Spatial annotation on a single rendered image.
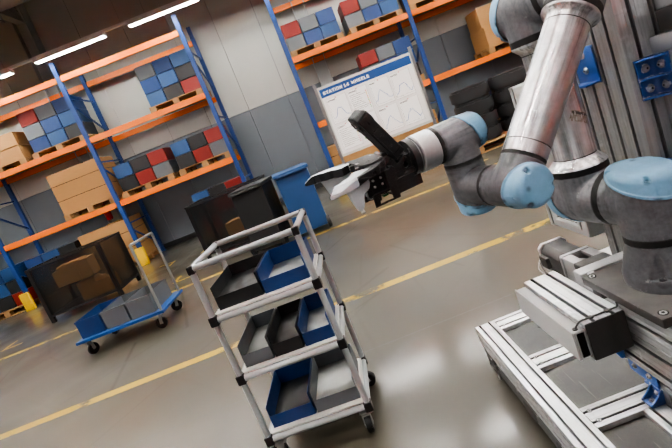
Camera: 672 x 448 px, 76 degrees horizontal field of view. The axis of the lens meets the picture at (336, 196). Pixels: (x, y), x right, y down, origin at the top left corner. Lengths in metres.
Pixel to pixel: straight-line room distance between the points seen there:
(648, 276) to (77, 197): 10.60
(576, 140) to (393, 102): 5.39
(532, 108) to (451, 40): 10.74
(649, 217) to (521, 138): 0.30
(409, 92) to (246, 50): 5.61
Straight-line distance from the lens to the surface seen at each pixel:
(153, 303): 5.05
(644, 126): 1.15
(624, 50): 1.12
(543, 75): 0.81
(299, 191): 6.04
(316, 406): 2.16
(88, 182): 10.79
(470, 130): 0.85
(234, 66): 11.04
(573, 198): 1.04
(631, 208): 0.95
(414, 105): 6.38
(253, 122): 10.85
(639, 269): 1.00
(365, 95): 6.26
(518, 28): 0.99
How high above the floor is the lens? 1.32
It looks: 9 degrees down
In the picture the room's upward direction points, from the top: 22 degrees counter-clockwise
